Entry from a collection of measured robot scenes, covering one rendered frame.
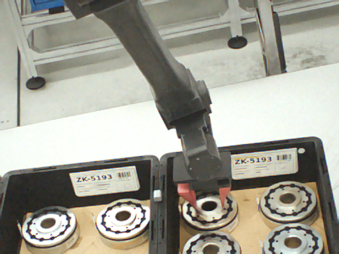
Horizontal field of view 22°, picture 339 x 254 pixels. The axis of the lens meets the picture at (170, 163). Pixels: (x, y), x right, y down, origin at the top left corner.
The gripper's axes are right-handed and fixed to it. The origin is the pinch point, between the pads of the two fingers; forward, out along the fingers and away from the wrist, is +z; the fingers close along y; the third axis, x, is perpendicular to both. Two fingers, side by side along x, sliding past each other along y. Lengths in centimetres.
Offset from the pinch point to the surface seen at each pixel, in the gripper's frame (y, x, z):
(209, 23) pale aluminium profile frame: -8, 179, 76
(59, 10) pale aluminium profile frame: -63, 171, 57
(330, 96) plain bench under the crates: 27, 50, 18
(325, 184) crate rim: 20.8, -3.9, -5.6
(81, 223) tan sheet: -24.8, 1.8, 4.0
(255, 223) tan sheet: 8.0, -2.2, 4.3
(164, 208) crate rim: -7.0, -6.3, -5.9
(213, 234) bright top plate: 0.6, -6.8, 1.3
